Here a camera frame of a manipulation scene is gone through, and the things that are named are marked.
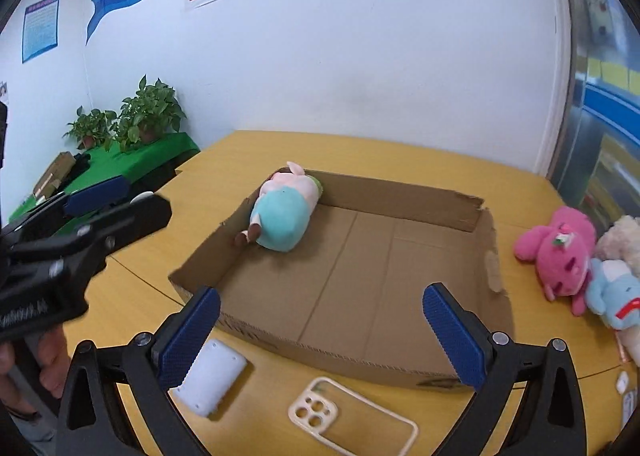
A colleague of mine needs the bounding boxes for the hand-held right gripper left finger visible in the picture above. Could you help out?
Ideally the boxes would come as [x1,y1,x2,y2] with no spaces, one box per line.
[56,286,222,456]

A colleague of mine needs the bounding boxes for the small potted green plant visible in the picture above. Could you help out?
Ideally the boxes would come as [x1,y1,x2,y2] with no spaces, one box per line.
[62,106,118,153]

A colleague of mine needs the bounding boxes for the blue framed wall poster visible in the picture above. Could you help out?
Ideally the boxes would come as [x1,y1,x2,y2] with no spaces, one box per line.
[21,0,61,64]

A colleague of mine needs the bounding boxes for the white plastic device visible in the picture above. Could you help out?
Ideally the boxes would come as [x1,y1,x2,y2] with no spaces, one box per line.
[170,338,248,419]

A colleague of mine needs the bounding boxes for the large potted green plant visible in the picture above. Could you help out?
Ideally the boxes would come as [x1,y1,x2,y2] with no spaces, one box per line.
[112,75,187,152]

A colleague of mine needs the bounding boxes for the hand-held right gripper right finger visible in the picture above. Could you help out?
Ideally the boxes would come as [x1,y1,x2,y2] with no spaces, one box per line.
[422,282,588,456]

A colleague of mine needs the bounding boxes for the cream clear phone case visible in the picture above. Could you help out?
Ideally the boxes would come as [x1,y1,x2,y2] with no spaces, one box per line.
[288,376,419,456]

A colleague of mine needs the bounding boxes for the blue banner on glass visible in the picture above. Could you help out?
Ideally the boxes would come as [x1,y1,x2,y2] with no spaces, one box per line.
[582,83,640,126]

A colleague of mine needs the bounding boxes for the teal and pink plush pig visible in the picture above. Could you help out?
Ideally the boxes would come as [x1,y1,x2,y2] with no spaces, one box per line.
[235,162,325,253]

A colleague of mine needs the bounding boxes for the green covered side table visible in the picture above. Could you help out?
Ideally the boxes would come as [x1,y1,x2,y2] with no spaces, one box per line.
[7,132,201,237]

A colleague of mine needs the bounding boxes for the brown cardboard box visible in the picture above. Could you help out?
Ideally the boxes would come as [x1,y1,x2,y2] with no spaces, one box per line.
[168,167,516,392]

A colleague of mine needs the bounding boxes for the person's left hand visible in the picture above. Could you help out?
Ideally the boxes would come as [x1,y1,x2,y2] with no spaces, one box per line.
[0,323,72,424]

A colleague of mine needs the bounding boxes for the cream plush toy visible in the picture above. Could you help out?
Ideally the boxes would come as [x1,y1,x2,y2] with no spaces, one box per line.
[595,215,640,268]

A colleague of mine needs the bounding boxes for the black object on green table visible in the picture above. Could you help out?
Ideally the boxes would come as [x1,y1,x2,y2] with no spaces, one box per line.
[70,152,92,183]

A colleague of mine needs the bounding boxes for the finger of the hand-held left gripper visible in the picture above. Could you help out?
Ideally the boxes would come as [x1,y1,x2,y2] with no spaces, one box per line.
[0,175,132,241]
[7,193,173,268]

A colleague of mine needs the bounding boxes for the light blue plush toy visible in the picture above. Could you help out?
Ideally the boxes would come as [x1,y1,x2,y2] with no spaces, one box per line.
[585,258,640,332]

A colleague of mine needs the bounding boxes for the pink plush toy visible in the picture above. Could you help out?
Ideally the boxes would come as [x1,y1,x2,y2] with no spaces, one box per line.
[515,206,598,317]

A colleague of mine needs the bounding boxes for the small cardboard carton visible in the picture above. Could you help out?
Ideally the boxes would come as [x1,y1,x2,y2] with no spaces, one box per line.
[32,152,77,198]

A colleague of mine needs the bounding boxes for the cartoon sticker on glass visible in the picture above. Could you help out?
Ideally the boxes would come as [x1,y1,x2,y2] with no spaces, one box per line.
[585,0,627,44]

